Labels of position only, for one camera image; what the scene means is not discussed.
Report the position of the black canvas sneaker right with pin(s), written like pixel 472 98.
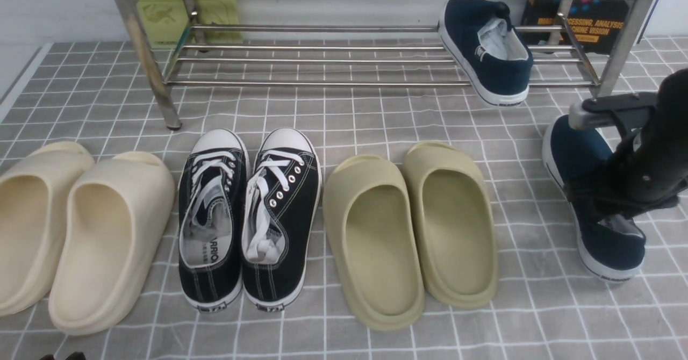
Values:
pixel 282 198

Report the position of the stainless steel shoe rack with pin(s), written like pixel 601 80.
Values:
pixel 194 38

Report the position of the cream slipper far left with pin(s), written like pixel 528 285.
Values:
pixel 34 219

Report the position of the black canvas sneaker left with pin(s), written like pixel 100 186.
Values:
pixel 211 196

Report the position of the navy slip-on shoe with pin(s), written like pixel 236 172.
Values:
pixel 612 249
pixel 481 38

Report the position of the cream slipper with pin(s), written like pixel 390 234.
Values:
pixel 117 212
pixel 34 219

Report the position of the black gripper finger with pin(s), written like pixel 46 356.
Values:
pixel 76 356

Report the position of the black canvas sneaker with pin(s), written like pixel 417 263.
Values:
pixel 211 196
pixel 282 198

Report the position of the green and teal book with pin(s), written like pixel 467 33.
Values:
pixel 165 20

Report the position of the olive slipper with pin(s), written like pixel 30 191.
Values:
pixel 454 229
pixel 367 220

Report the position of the olive slipper right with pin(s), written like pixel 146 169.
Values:
pixel 454 229

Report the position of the olive slipper left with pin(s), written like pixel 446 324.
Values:
pixel 367 220

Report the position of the black computer vision book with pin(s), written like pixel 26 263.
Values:
pixel 596 23

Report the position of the grey grid tablecloth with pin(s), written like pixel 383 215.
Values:
pixel 547 306

